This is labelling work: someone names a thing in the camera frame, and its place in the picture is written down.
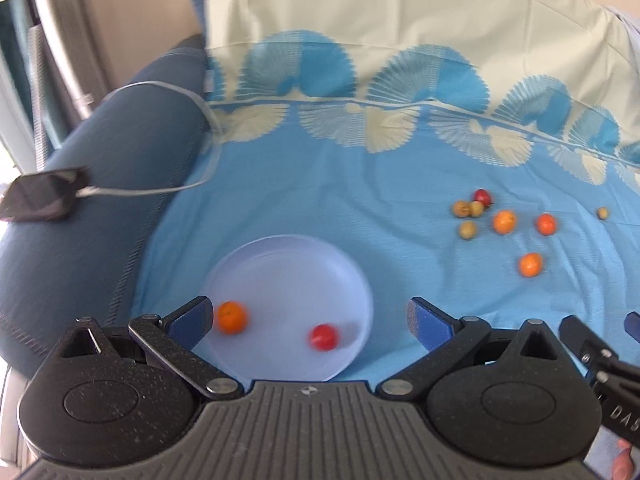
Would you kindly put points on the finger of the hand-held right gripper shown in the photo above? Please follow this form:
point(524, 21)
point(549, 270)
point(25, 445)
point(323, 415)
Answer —
point(633, 322)
point(585, 337)

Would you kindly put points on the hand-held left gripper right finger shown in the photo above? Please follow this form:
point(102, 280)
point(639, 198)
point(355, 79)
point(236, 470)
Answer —
point(425, 323)

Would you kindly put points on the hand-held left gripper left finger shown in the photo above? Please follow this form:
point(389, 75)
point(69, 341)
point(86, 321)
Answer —
point(192, 321)

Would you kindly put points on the orange kumquat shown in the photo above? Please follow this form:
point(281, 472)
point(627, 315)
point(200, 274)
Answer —
point(504, 222)
point(232, 318)
point(530, 265)
point(546, 224)

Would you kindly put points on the yellow-brown longan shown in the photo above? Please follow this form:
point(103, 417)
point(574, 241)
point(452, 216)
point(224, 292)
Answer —
point(476, 209)
point(460, 209)
point(468, 230)

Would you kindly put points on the red cherry tomato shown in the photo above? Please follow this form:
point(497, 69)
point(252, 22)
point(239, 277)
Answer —
point(323, 337)
point(482, 196)

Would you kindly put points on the pale blue plastic plate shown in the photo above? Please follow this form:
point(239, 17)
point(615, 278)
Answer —
point(290, 280)

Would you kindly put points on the person's right hand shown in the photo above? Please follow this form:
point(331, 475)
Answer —
point(622, 462)

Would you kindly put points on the small green-yellow longan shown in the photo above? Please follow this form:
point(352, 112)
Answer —
point(603, 213)

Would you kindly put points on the blue fan-print bed sheet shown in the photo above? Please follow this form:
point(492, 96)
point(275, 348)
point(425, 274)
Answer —
point(350, 185)

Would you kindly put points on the blue sofa armrest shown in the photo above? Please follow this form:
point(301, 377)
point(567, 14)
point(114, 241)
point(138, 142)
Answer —
point(100, 185)

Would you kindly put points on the black smartphone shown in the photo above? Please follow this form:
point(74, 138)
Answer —
point(35, 196)

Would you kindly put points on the teal curtain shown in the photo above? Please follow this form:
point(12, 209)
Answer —
point(15, 45)

